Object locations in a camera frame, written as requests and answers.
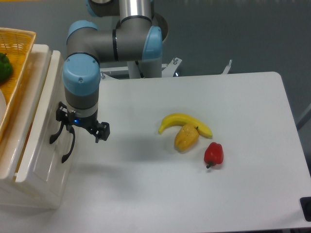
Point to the yellow bell pepper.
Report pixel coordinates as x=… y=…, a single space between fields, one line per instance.
x=186 y=137

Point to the yellow woven basket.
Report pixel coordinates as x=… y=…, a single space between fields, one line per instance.
x=17 y=45

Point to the white table bracket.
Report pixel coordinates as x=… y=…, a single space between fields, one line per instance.
x=227 y=68

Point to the red bell pepper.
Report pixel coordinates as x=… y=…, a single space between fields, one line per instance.
x=214 y=155

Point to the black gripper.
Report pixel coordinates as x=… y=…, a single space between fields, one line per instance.
x=83 y=118

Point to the yellow banana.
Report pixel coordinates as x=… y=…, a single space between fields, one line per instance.
x=180 y=119

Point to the green bell pepper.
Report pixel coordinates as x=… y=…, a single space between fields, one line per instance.
x=6 y=68

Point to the black corner object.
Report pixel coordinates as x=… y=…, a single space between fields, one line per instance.
x=306 y=207

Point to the white plate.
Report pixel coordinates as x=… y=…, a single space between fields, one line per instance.
x=3 y=106

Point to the white top drawer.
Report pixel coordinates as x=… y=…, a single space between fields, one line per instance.
x=40 y=170

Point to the black drawer handle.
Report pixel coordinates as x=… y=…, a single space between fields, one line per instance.
x=63 y=142

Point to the white plastic drawer cabinet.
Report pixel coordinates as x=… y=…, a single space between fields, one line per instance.
x=17 y=133

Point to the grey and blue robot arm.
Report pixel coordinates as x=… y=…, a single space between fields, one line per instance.
x=136 y=39

